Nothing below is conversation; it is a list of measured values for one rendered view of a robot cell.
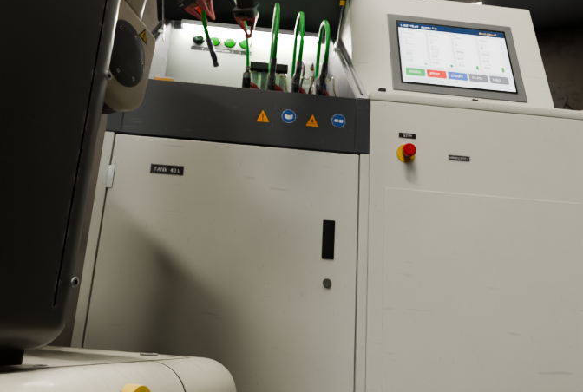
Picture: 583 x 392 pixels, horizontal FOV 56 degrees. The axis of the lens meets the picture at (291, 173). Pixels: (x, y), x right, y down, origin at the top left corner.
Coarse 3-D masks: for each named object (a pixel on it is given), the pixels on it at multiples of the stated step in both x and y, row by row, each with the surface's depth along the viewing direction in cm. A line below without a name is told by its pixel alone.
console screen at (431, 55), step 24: (408, 24) 196; (432, 24) 197; (456, 24) 199; (480, 24) 200; (408, 48) 190; (432, 48) 191; (456, 48) 193; (480, 48) 194; (504, 48) 196; (408, 72) 185; (432, 72) 186; (456, 72) 187; (480, 72) 188; (504, 72) 190; (480, 96) 183; (504, 96) 184
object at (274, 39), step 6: (276, 6) 172; (276, 12) 169; (276, 18) 167; (276, 24) 165; (276, 30) 165; (276, 36) 165; (276, 42) 165; (270, 48) 196; (276, 48) 166; (270, 54) 196; (276, 54) 167; (270, 60) 196; (276, 60) 168; (270, 66) 196; (270, 72) 171; (270, 78) 172; (270, 84) 173
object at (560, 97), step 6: (552, 84) 579; (552, 90) 577; (558, 90) 577; (564, 90) 578; (552, 96) 576; (558, 96) 575; (564, 96) 574; (558, 102) 573; (564, 102) 572; (564, 108) 573
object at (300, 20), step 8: (304, 16) 171; (296, 24) 188; (304, 24) 168; (296, 32) 190; (304, 32) 166; (296, 40) 192; (304, 40) 166; (296, 48) 192; (296, 56) 193; (296, 72) 170; (296, 80) 172
